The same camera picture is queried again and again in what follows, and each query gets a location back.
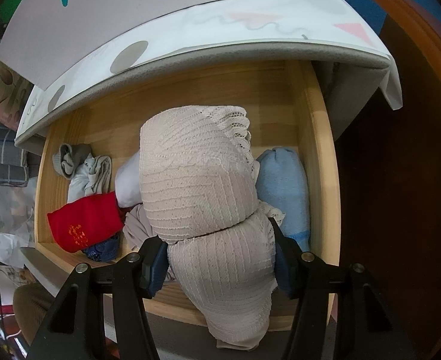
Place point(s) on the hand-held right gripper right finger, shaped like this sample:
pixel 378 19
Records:
pixel 282 273

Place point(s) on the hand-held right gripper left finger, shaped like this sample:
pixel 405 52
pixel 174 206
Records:
pixel 156 270

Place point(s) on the light blue underwear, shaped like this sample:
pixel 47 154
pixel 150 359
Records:
pixel 284 187

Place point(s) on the white sock bundle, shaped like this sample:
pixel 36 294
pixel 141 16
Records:
pixel 128 187

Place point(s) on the beige knitted sock bundle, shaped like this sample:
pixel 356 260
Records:
pixel 198 180

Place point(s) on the pale grey-blue underwear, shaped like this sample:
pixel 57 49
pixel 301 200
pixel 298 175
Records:
pixel 89 180

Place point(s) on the wooden drawer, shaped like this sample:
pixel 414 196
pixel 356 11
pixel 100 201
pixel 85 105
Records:
pixel 213 90

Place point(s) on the taupe crumpled underwear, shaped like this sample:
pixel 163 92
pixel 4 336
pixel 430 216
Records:
pixel 138 228

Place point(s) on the navy lace underwear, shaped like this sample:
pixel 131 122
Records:
pixel 104 249

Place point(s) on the red sock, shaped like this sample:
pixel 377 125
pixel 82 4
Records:
pixel 89 217

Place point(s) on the tan ribbed cloth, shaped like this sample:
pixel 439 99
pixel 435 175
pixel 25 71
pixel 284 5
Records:
pixel 29 307

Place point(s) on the grey rolled sock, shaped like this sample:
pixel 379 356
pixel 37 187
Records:
pixel 68 157

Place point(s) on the white crumpled bedding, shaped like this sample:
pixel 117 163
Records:
pixel 6 217

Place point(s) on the grey dresser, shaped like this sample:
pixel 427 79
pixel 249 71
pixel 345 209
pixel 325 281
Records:
pixel 351 90

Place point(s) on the white patterned cover cloth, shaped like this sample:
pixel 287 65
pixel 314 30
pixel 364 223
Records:
pixel 243 26

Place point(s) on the pale grey shoe box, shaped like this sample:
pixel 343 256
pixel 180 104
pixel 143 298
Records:
pixel 93 26

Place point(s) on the orange-brown wooden board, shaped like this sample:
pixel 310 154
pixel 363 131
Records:
pixel 411 37

